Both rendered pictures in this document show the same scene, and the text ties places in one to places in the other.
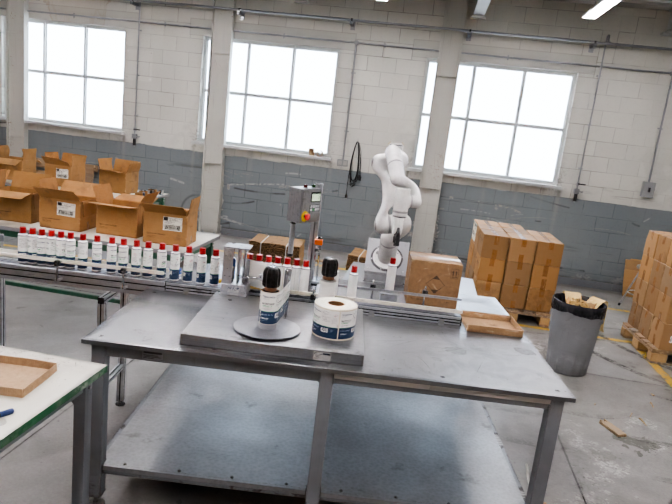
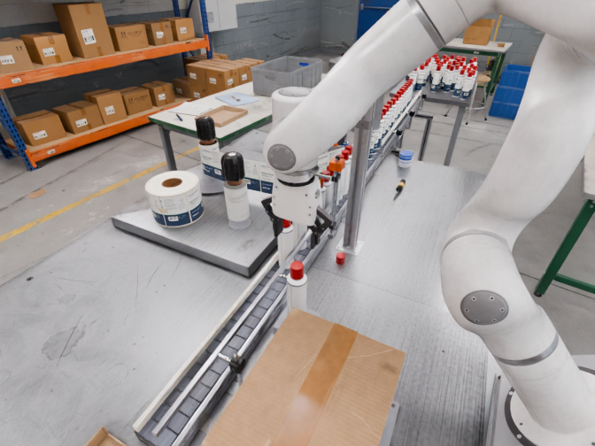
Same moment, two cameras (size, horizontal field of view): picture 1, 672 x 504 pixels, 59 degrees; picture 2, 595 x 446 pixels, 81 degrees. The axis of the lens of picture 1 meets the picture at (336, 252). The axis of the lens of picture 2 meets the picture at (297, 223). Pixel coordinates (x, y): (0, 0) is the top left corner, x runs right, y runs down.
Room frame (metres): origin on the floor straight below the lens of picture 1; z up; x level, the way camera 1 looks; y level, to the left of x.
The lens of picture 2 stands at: (3.61, -0.88, 1.70)
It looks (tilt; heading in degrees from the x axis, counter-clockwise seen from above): 36 degrees down; 116
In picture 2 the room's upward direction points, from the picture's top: straight up
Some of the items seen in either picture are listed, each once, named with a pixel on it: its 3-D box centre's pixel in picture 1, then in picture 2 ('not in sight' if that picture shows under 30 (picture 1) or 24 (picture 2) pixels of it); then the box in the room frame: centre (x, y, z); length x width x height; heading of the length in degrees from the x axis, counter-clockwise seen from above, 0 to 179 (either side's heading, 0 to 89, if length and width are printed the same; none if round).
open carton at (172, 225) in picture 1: (171, 218); not in sight; (4.61, 1.32, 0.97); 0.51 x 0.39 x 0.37; 178
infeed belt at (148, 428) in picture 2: (313, 300); (311, 235); (3.19, 0.09, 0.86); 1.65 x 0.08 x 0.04; 89
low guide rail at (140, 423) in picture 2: (365, 300); (264, 271); (3.15, -0.19, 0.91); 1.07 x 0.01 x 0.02; 89
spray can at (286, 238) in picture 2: (352, 283); (285, 242); (3.19, -0.11, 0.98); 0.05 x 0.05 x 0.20
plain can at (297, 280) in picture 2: (391, 274); (297, 294); (3.34, -0.33, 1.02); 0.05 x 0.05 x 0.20
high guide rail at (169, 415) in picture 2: (366, 288); (283, 266); (3.23, -0.19, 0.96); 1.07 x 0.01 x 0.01; 89
